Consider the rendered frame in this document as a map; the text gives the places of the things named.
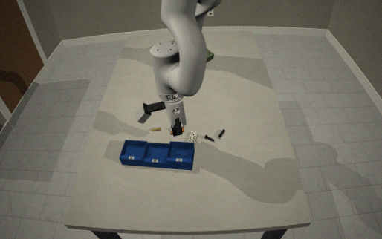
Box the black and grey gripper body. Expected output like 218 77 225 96
161 96 187 128

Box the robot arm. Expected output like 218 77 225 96
136 0 222 124

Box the blue bin rack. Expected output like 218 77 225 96
120 140 195 170

